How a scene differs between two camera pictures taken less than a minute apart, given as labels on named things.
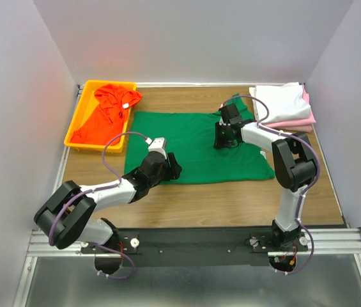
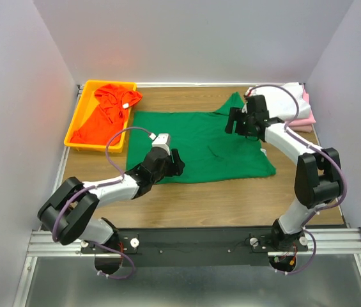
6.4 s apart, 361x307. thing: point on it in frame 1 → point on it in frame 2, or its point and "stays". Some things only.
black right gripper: (218, 142) → (236, 115)
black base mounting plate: (227, 246) stays
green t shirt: (190, 137) stays
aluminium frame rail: (38, 246) stays
